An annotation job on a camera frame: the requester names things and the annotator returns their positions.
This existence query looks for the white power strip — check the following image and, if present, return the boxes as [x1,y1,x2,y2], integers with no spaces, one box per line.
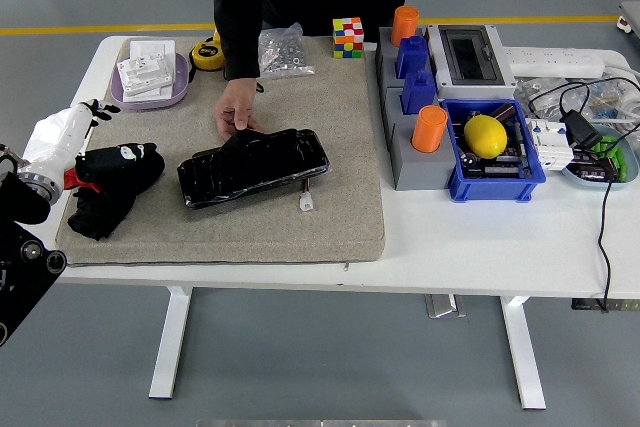
[502,46,606,79]

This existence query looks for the yellow lemon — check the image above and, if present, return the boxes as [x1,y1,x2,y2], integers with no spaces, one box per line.
[463,114,509,157]

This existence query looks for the black rag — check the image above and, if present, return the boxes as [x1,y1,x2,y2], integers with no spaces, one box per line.
[64,141,166,242]

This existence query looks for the black power adapter with cable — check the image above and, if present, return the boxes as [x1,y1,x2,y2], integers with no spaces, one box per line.
[528,76,640,314]

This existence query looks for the white table leg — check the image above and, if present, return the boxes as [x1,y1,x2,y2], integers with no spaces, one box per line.
[148,286,194,401]
[499,295,547,411]

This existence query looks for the purple tray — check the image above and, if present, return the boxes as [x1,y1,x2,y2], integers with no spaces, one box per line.
[109,51,191,112]

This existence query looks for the blue block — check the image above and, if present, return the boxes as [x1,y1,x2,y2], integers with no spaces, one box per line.
[401,69,439,116]
[394,35,431,81]

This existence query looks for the brown capacitor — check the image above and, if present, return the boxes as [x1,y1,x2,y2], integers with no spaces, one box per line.
[489,102,517,122]

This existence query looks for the metal floor plate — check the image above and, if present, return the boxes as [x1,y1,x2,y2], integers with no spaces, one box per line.
[424,294,467,319]

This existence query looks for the person's right hand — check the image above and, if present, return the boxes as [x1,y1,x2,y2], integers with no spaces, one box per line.
[214,77,269,141]

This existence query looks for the brown capacitors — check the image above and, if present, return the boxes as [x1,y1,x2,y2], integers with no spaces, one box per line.
[572,154,621,183]

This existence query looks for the orange cylinder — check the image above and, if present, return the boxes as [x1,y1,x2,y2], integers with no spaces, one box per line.
[410,104,449,154]
[390,5,420,48]

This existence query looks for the clear bag of nuts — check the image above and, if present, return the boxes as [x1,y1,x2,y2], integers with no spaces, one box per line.
[258,21,317,80]

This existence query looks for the yellow tape measure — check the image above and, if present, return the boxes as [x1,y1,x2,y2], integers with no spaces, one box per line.
[187,36,225,73]

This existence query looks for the white distribution box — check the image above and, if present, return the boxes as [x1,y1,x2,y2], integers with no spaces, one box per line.
[424,23,519,102]

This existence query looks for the white connector with wires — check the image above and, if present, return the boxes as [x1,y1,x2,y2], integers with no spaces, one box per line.
[298,179,317,213]

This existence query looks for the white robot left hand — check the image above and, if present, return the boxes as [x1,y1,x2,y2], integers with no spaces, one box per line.
[22,99,122,183]

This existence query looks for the black glossy panel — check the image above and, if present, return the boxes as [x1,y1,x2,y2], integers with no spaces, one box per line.
[176,127,331,212]

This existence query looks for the white wall socket plate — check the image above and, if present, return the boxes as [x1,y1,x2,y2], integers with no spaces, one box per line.
[129,39,177,73]
[116,55,175,93]
[122,81,175,104]

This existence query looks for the clear bag of small parts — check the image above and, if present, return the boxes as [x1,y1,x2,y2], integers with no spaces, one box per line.
[514,74,626,123]

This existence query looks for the white circuit breaker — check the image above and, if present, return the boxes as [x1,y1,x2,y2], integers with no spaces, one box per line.
[524,117,576,172]

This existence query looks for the grey block holder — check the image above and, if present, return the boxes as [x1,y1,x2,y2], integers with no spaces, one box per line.
[382,88,459,192]
[374,25,439,96]

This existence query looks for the table control panel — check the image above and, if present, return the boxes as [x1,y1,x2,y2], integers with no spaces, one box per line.
[571,298,640,312]

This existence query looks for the white cord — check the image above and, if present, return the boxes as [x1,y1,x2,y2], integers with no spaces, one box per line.
[602,54,640,133]

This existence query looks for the light blue dish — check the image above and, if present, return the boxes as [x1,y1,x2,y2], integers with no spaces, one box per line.
[560,124,640,192]

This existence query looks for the dark circuit board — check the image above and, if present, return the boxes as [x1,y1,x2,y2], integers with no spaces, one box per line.
[459,109,532,181]

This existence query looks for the green plastic parts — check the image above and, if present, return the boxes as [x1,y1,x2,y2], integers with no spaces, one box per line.
[592,135,630,182]

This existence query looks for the colourful puzzle cube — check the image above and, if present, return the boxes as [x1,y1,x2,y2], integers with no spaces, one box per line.
[332,16,365,60]

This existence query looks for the blue plastic bin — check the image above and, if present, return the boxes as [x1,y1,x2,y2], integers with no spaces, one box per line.
[439,98,547,204]

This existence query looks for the grey-brown mat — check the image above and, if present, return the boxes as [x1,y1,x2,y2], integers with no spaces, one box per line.
[54,35,387,268]

